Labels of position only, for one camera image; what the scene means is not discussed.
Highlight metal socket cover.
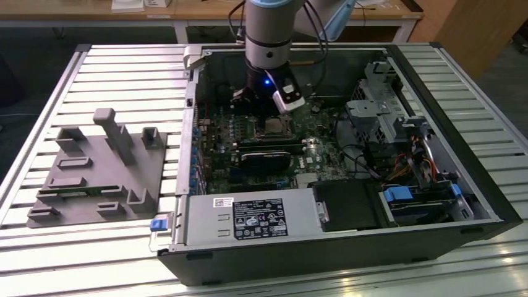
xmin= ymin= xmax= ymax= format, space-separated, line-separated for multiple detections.
xmin=255 ymin=114 xmax=298 ymax=140

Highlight silver square CPU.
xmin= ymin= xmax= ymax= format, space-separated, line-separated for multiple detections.
xmin=266 ymin=118 xmax=291 ymax=134

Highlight CPU socket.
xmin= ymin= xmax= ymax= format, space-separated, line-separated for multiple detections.
xmin=254 ymin=114 xmax=298 ymax=140

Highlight black RAM stick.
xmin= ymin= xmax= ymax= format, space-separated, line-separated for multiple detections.
xmin=238 ymin=144 xmax=308 ymax=153
xmin=239 ymin=138 xmax=308 ymax=147

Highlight black graphics card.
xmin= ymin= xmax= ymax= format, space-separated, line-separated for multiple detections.
xmin=239 ymin=150 xmax=292 ymax=174

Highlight metal drive cage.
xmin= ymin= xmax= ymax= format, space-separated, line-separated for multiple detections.
xmin=344 ymin=61 xmax=414 ymax=144

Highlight green motherboard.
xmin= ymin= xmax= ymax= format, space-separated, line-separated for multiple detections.
xmin=192 ymin=92 xmax=356 ymax=196

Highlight white box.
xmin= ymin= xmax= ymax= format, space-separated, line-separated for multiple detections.
xmin=111 ymin=0 xmax=146 ymax=13

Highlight black power supply label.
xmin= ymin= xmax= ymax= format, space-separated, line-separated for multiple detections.
xmin=232 ymin=198 xmax=288 ymax=241

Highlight silver power supply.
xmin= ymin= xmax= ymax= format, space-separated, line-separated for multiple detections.
xmin=182 ymin=189 xmax=328 ymax=248

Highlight grey parts rack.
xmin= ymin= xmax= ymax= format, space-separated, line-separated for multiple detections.
xmin=26 ymin=107 xmax=170 ymax=229

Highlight blue disk carrier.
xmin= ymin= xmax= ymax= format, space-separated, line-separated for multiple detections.
xmin=383 ymin=185 xmax=414 ymax=205

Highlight wooden desk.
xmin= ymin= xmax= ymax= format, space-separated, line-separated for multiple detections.
xmin=0 ymin=0 xmax=426 ymax=44

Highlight green RAM stick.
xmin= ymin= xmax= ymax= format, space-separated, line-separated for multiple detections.
xmin=51 ymin=188 xmax=104 ymax=197

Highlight wooden cabinet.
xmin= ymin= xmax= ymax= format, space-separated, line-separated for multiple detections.
xmin=412 ymin=0 xmax=528 ymax=80

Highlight black open PC case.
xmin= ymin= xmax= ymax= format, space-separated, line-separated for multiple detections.
xmin=156 ymin=42 xmax=524 ymax=287

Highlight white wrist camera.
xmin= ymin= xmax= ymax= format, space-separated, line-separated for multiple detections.
xmin=271 ymin=77 xmax=307 ymax=114

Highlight grey case handle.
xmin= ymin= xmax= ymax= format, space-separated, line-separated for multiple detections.
xmin=182 ymin=45 xmax=207 ymax=69

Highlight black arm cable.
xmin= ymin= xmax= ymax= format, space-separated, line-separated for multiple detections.
xmin=303 ymin=0 xmax=331 ymax=93

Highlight black wire bundle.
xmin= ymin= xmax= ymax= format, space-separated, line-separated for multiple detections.
xmin=338 ymin=144 xmax=384 ymax=181

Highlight orange and yellow wires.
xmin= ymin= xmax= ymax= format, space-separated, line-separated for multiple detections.
xmin=390 ymin=151 xmax=439 ymax=181

